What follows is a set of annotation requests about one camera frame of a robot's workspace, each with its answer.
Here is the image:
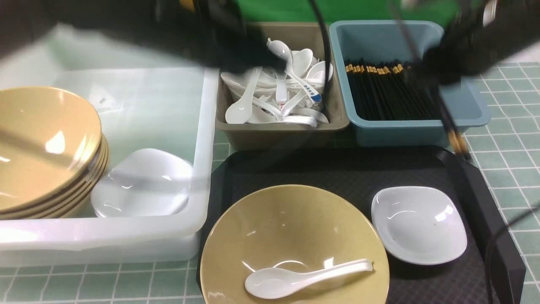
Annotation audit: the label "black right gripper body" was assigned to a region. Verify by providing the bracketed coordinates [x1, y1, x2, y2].
[405, 38, 481, 87]

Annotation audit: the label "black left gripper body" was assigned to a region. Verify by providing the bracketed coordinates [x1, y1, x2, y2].
[186, 0, 286, 72]

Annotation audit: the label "white square sauce dish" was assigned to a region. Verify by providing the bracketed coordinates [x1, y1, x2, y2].
[371, 185, 467, 266]

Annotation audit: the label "tan noodle bowl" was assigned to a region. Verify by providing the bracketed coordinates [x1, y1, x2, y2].
[199, 185, 390, 304]

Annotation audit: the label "white soup spoon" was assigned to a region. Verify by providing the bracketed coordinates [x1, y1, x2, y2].
[244, 258, 373, 299]

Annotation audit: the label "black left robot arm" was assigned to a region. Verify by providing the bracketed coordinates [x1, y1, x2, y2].
[0, 0, 286, 73]

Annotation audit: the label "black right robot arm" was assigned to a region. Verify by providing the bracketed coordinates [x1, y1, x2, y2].
[411, 0, 540, 85]

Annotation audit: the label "green cloth backdrop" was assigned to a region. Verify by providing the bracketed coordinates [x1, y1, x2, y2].
[237, 0, 459, 27]

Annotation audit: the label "bundle of black chopsticks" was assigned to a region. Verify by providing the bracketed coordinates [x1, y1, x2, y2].
[344, 58, 440, 121]

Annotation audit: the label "blue chopstick bin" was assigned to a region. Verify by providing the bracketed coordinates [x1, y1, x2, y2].
[329, 20, 491, 147]

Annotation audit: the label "olive brown spoon bin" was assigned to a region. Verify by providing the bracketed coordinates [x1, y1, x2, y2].
[215, 22, 350, 151]

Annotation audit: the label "pile of white spoons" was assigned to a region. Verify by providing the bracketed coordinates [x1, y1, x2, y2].
[221, 39, 334, 128]

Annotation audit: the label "white square dishes in tub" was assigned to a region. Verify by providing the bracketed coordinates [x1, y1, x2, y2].
[90, 148, 193, 218]

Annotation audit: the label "large translucent white tub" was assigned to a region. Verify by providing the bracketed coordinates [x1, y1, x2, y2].
[1, 27, 219, 267]

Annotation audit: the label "stack of tan bowls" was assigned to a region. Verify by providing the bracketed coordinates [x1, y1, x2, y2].
[0, 86, 110, 220]

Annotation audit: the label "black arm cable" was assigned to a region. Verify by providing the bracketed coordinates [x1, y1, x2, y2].
[308, 0, 332, 112]

